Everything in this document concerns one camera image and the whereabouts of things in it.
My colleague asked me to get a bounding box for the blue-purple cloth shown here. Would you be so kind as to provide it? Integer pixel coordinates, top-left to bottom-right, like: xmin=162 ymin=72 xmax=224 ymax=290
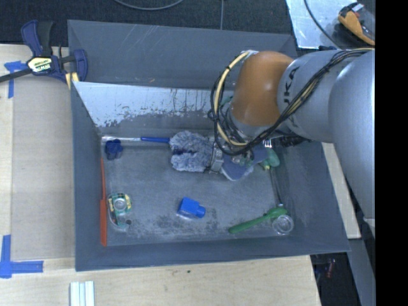
xmin=221 ymin=147 xmax=270 ymax=182

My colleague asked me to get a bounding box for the green toy figure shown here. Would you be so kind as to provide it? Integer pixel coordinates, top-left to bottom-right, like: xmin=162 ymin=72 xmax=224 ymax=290
xmin=261 ymin=148 xmax=281 ymax=171

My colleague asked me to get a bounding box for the blue plastic block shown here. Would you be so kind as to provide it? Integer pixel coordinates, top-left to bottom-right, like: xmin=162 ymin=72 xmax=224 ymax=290
xmin=176 ymin=196 xmax=207 ymax=221

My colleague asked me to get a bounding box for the grey metal bin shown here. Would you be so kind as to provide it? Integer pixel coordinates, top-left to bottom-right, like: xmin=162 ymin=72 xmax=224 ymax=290
xmin=66 ymin=19 xmax=351 ymax=272

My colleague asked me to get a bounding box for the green plastic tool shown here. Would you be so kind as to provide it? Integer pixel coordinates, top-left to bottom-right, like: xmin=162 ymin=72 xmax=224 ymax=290
xmin=228 ymin=206 xmax=289 ymax=235

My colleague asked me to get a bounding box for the clear glass cup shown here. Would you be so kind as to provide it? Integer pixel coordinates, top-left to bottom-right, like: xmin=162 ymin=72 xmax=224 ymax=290
xmin=272 ymin=214 xmax=295 ymax=236

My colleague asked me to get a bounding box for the dark blue flower-shaped block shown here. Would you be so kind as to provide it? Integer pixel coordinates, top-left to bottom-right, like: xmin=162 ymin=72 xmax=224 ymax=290
xmin=104 ymin=138 xmax=124 ymax=161

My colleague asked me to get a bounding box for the orange-red flat stick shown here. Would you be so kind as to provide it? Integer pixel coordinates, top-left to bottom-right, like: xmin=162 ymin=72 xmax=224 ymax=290
xmin=99 ymin=157 xmax=109 ymax=247

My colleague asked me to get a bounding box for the pale wood board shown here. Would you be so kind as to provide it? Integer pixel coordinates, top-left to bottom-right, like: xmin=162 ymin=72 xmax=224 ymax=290
xmin=11 ymin=75 xmax=77 ymax=261

